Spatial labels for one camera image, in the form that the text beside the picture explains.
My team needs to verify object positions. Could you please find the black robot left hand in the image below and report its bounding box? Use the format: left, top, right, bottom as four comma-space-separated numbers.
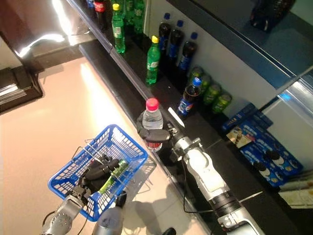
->
80, 153, 120, 194

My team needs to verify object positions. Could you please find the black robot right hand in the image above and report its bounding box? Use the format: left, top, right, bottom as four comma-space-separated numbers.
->
136, 113, 176, 145

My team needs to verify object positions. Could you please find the clear water bottle red cap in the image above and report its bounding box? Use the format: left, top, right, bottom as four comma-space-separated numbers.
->
141, 97, 164, 152

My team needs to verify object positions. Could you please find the blue plastic shopping basket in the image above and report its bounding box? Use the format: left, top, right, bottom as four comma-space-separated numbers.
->
48, 124, 149, 222

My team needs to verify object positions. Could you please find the green soda bottle lying flat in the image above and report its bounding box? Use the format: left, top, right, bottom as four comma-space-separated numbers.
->
97, 158, 130, 194

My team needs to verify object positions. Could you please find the white right wrist plate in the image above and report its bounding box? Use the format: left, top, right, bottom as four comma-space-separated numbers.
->
168, 107, 186, 128

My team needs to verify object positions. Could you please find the blue white wafer cone box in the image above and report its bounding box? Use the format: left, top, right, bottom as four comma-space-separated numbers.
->
226, 107, 274, 149

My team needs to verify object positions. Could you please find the narrow blue biscuit box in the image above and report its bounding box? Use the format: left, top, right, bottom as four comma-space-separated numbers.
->
221, 102, 257, 132

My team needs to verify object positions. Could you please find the blue Oreo cookie box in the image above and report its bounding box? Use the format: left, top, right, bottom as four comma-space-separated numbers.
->
244, 122, 304, 177
241, 146, 289, 188

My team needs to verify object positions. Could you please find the white shelf divider panel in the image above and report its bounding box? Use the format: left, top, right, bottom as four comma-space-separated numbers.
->
143, 0, 154, 40

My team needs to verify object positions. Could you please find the black side shelving base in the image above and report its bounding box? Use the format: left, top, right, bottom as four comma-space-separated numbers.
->
0, 65, 44, 114

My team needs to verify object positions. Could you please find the Coca-Cola bottle red cap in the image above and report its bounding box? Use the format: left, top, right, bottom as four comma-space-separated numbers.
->
93, 0, 108, 31

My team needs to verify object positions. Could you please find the cream gift box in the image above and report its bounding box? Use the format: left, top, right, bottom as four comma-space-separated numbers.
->
278, 176, 313, 209

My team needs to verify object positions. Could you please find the reflective steel corner panel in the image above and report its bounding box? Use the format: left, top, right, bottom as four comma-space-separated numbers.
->
0, 0, 95, 67

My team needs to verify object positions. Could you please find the large Pepsi cola bottle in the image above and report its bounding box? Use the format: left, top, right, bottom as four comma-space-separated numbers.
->
249, 0, 295, 32

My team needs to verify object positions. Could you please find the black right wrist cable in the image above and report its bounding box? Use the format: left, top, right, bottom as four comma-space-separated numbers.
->
180, 160, 216, 214

